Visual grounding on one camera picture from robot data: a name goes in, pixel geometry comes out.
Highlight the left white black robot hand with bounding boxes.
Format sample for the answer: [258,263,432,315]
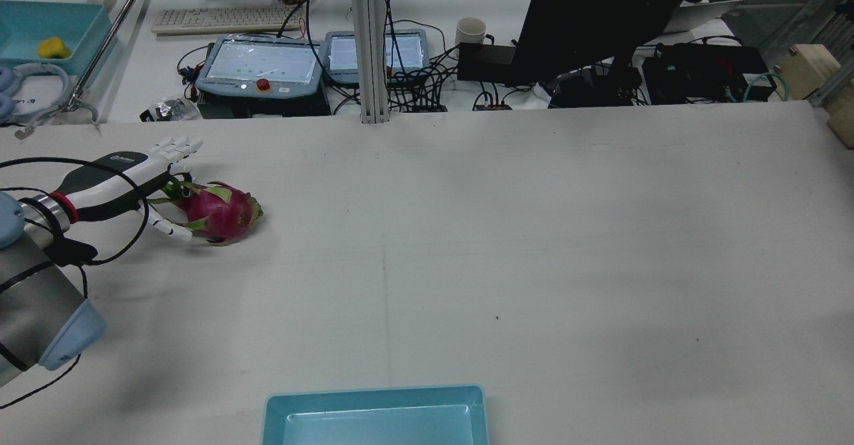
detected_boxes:
[50,136,204,242]

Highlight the pink dragon fruit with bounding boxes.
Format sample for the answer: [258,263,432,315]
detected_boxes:
[148,177,264,246]

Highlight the clear plastic bag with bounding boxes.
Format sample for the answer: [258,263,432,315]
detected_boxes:
[139,97,201,123]

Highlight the white blue headphones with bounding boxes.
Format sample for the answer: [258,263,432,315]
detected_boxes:
[0,61,71,127]

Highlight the silver reacher grabber stick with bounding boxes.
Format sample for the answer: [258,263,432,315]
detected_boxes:
[60,0,163,125]

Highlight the yellow toy object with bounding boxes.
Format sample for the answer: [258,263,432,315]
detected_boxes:
[37,36,72,60]

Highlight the light blue storage bin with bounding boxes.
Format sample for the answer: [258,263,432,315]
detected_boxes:
[0,0,115,77]

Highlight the white keyboard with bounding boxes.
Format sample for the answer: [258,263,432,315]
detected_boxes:
[151,6,304,36]

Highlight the teach pendant with red button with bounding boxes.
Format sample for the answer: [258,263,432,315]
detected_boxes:
[195,33,324,100]

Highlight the black pendant stand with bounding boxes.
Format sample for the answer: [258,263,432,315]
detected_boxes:
[197,88,332,120]

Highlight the teach pendant blue grey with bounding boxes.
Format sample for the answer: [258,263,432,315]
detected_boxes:
[324,29,430,85]

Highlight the light blue plastic tray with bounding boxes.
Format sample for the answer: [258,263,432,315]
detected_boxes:
[262,384,490,445]

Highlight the white mug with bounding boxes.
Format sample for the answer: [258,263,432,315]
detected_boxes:
[455,17,493,49]

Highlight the black flat device box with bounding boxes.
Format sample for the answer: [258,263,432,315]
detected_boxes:
[457,43,528,85]

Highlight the black desktop box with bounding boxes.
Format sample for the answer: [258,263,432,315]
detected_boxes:
[548,68,645,109]

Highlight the black Huawei monitor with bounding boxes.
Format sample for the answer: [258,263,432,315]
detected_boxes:
[510,0,711,89]

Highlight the black mini PC red logo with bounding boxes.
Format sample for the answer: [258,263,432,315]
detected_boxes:
[642,43,778,105]

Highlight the wooden block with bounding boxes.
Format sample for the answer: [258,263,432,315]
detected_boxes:
[825,88,854,150]
[777,43,843,102]

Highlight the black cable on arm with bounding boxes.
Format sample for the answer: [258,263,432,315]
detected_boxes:
[0,157,151,409]

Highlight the aluminium profile post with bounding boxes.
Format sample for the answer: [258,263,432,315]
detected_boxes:
[348,0,392,124]

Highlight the teal network cable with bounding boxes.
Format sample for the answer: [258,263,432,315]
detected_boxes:
[742,73,790,103]

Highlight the aluminium frame strut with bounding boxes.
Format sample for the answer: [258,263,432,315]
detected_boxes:
[757,0,854,109]

